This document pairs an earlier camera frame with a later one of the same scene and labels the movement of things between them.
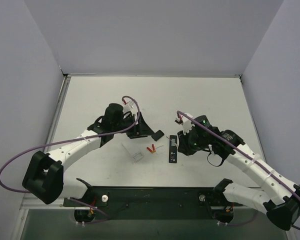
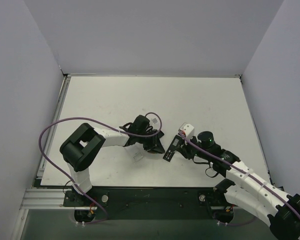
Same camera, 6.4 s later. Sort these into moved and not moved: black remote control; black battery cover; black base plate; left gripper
Moved: black remote control; left gripper
Not moved: black battery cover; black base plate
